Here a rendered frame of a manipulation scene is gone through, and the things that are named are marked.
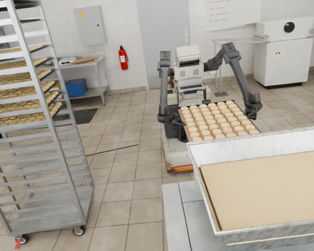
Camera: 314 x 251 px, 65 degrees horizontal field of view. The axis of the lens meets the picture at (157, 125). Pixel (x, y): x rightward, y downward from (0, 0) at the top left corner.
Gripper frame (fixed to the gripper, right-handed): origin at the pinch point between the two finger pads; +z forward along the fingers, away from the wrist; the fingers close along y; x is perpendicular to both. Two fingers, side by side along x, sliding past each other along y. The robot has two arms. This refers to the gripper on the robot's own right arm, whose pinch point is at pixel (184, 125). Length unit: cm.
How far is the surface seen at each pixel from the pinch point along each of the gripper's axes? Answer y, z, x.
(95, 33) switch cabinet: 18, -363, 199
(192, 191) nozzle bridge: 23, 51, -64
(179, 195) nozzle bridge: 23, 49, -67
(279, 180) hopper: 32, 70, -58
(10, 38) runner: 59, -83, -51
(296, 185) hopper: 32, 74, -58
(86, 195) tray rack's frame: -87, -97, -32
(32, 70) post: 40, -75, -48
